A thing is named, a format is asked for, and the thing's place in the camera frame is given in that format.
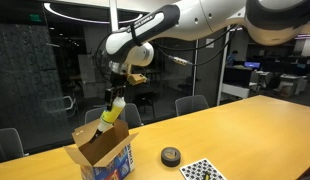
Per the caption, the white background office desk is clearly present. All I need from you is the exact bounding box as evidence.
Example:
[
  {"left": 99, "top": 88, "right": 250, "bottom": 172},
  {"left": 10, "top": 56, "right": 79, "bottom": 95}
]
[{"left": 276, "top": 73, "right": 309, "bottom": 98}]

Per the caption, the white window frame post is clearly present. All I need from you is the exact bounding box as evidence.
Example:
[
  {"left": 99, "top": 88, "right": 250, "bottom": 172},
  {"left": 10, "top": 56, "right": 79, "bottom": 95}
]
[{"left": 108, "top": 0, "right": 120, "bottom": 33}]

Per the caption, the open cardboard box blue print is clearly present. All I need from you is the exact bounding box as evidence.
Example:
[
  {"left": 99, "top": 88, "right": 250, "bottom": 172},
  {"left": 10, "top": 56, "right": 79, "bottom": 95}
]
[{"left": 63, "top": 118, "right": 139, "bottom": 180}]

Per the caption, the background seated person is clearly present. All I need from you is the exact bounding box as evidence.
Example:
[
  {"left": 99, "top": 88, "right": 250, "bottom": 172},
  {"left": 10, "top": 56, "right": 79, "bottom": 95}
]
[{"left": 226, "top": 49, "right": 239, "bottom": 66}]

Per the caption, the background computer monitor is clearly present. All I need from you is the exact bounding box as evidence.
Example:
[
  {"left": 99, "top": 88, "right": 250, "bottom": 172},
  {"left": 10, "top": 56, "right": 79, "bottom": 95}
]
[{"left": 244, "top": 60, "right": 262, "bottom": 70}]

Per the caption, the white ring ceiling light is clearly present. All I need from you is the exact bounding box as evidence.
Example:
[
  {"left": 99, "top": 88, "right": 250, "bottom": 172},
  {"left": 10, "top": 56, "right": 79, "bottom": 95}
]
[{"left": 43, "top": 2, "right": 144, "bottom": 25}]

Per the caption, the black tape roll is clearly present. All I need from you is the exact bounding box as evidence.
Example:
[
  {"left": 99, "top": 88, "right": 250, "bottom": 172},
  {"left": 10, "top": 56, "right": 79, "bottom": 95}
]
[{"left": 160, "top": 146, "right": 182, "bottom": 168}]

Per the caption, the office chair behind glass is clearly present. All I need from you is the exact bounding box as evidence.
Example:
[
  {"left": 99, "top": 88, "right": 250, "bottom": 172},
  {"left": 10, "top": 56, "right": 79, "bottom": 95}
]
[{"left": 44, "top": 95, "right": 78, "bottom": 118}]

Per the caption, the grey office chair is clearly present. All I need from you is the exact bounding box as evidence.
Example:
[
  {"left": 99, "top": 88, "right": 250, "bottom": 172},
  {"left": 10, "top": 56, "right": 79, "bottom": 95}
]
[
  {"left": 84, "top": 103, "right": 143, "bottom": 130},
  {"left": 0, "top": 127, "right": 26, "bottom": 165},
  {"left": 174, "top": 94, "right": 210, "bottom": 117}
]

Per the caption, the white bottle with yellow label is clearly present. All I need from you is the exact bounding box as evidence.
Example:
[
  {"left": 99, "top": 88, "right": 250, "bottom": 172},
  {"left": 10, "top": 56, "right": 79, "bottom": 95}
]
[{"left": 89, "top": 96, "right": 127, "bottom": 144}]

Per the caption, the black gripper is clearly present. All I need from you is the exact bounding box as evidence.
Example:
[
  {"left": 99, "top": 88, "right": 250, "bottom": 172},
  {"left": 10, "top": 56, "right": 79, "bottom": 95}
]
[{"left": 104, "top": 70, "right": 130, "bottom": 112}]

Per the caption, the green exit sign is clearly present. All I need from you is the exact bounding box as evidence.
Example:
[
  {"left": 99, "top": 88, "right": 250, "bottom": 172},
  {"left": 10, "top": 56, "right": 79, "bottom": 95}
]
[{"left": 28, "top": 13, "right": 43, "bottom": 24}]

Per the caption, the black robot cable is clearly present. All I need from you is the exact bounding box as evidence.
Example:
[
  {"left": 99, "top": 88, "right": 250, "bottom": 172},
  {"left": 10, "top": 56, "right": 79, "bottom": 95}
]
[{"left": 94, "top": 23, "right": 240, "bottom": 83}]

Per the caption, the black white checkerboard calibration board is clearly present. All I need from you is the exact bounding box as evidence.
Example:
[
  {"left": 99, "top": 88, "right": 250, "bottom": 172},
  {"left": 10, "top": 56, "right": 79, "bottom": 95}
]
[{"left": 179, "top": 158, "right": 228, "bottom": 180}]

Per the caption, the tan wrist camera mount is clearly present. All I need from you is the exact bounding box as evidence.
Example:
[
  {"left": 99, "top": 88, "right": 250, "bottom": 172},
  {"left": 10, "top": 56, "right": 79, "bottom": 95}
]
[{"left": 126, "top": 73, "right": 149, "bottom": 86}]

